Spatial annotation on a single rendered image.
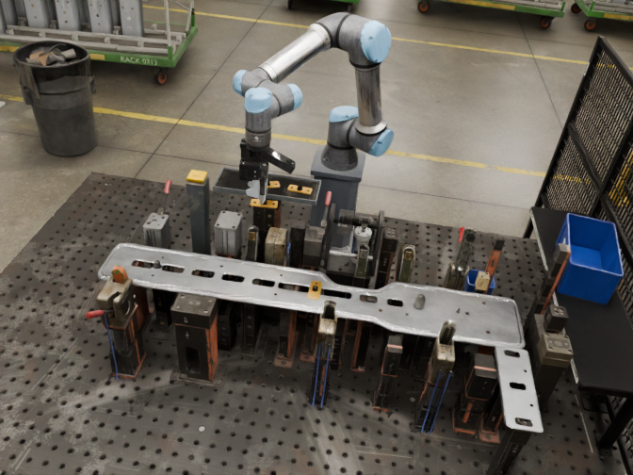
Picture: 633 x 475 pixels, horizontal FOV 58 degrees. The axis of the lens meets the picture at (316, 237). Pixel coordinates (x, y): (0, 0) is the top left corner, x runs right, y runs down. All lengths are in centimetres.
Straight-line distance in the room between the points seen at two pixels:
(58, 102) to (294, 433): 317
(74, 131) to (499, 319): 344
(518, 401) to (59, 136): 370
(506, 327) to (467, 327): 13
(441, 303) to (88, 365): 120
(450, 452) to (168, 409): 90
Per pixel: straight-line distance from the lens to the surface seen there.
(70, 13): 618
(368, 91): 203
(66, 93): 442
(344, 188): 232
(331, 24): 197
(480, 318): 193
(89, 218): 277
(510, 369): 181
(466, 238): 189
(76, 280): 245
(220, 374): 203
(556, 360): 186
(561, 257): 199
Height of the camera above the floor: 229
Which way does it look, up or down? 38 degrees down
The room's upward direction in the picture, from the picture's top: 6 degrees clockwise
